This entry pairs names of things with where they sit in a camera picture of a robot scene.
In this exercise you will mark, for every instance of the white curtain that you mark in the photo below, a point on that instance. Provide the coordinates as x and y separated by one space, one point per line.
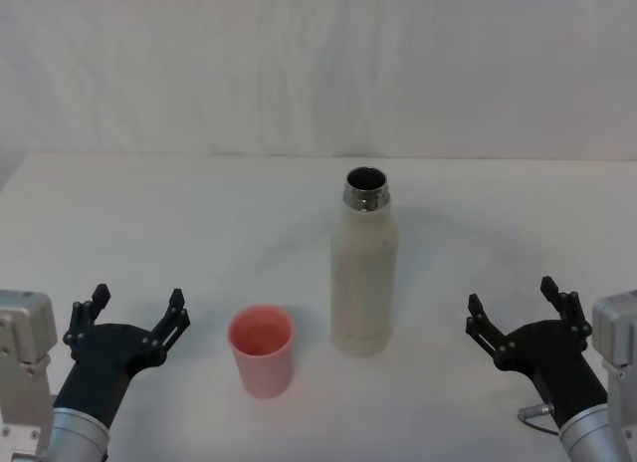
199 69

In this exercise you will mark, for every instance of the cream vacuum bottle steel neck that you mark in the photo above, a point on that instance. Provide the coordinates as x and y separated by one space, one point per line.
363 283

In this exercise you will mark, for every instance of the white table cloth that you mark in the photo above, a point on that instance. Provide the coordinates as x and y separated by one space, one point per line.
199 223

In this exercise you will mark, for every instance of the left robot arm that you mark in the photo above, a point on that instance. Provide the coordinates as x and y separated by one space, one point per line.
25 342

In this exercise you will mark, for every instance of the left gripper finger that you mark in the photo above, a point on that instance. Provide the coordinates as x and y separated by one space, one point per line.
171 322
82 317

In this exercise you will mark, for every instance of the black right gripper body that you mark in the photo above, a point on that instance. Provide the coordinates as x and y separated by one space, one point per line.
552 357

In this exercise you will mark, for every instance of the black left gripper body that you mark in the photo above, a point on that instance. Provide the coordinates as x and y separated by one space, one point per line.
104 357

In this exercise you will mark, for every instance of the pink cup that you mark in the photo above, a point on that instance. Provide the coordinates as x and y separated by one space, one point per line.
266 370

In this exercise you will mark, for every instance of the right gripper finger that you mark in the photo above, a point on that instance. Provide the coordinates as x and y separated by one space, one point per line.
567 310
485 330

